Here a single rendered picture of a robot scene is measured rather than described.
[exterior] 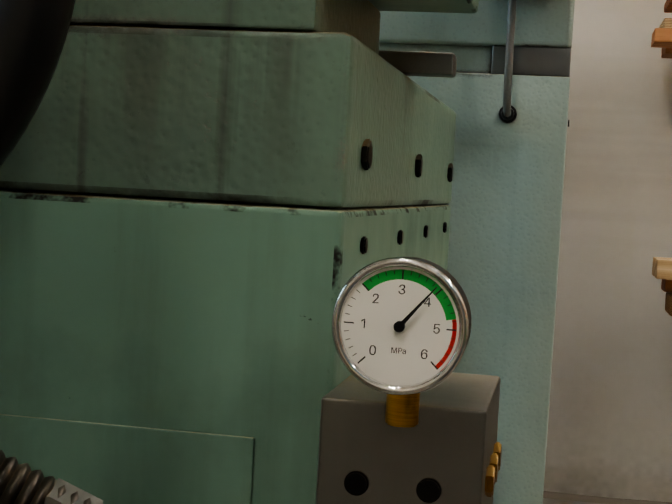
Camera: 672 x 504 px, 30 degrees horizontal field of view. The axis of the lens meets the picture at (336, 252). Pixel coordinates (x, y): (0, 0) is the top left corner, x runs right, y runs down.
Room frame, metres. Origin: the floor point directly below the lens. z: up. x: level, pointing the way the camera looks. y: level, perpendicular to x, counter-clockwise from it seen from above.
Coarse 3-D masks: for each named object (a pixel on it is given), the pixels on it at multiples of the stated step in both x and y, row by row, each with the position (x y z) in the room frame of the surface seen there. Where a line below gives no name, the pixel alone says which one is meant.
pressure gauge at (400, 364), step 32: (352, 288) 0.57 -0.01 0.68; (384, 288) 0.57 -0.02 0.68; (416, 288) 0.57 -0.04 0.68; (448, 288) 0.56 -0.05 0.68; (352, 320) 0.57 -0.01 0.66; (384, 320) 0.57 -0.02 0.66; (416, 320) 0.57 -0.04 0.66; (448, 320) 0.56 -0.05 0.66; (352, 352) 0.57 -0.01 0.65; (384, 352) 0.57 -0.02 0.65; (416, 352) 0.57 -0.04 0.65; (448, 352) 0.56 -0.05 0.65; (384, 384) 0.57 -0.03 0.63; (416, 384) 0.56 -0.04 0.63; (416, 416) 0.59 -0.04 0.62
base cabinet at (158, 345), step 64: (0, 192) 0.67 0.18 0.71; (0, 256) 0.67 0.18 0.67; (64, 256) 0.66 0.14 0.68; (128, 256) 0.66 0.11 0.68; (192, 256) 0.65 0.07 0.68; (256, 256) 0.64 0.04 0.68; (320, 256) 0.64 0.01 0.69; (384, 256) 0.78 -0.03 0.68; (0, 320) 0.67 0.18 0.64; (64, 320) 0.66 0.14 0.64; (128, 320) 0.66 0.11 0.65; (192, 320) 0.65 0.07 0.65; (256, 320) 0.64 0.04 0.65; (320, 320) 0.64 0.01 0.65; (0, 384) 0.67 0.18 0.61; (64, 384) 0.66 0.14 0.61; (128, 384) 0.66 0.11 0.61; (192, 384) 0.65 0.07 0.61; (256, 384) 0.64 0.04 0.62; (320, 384) 0.64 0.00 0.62; (0, 448) 0.67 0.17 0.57; (64, 448) 0.66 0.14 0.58; (128, 448) 0.65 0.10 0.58; (192, 448) 0.65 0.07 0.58; (256, 448) 0.64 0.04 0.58
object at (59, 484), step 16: (0, 464) 0.56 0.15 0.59; (16, 464) 0.56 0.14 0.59; (0, 480) 0.55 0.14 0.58; (16, 480) 0.56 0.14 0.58; (32, 480) 0.56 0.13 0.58; (48, 480) 0.56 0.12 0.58; (0, 496) 0.56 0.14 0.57; (16, 496) 0.56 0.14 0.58; (32, 496) 0.56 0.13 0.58; (48, 496) 0.56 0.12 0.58; (64, 496) 0.56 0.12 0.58; (80, 496) 0.57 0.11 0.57
